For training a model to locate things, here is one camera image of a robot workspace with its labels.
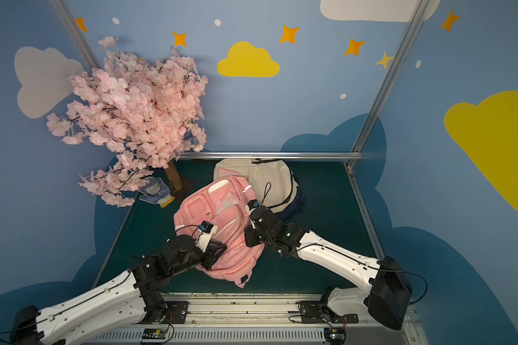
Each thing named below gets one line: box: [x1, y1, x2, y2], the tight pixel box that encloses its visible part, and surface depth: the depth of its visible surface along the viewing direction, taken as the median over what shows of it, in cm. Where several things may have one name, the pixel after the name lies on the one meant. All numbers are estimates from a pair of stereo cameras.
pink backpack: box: [174, 176, 265, 289], surface depth 90 cm
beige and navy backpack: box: [212, 158, 306, 219], surface depth 109 cm
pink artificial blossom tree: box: [46, 35, 208, 207], surface depth 72 cm
